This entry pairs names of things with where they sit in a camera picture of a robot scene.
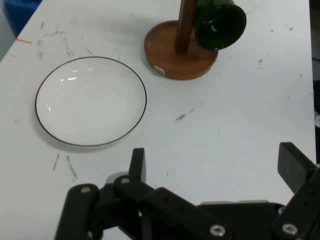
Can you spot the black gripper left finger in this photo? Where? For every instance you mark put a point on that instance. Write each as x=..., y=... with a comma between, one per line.
x=160, y=202

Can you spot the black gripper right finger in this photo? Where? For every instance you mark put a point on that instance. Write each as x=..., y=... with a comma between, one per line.
x=303, y=200

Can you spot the white plate with black rim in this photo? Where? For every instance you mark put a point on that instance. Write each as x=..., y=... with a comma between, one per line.
x=91, y=101

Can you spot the brown wooden mug stand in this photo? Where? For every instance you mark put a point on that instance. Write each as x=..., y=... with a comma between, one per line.
x=180, y=63

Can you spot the dark green mug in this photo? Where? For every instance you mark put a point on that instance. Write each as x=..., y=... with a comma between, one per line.
x=220, y=27

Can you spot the dark blue foam mat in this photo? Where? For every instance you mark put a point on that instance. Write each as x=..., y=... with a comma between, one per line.
x=21, y=12

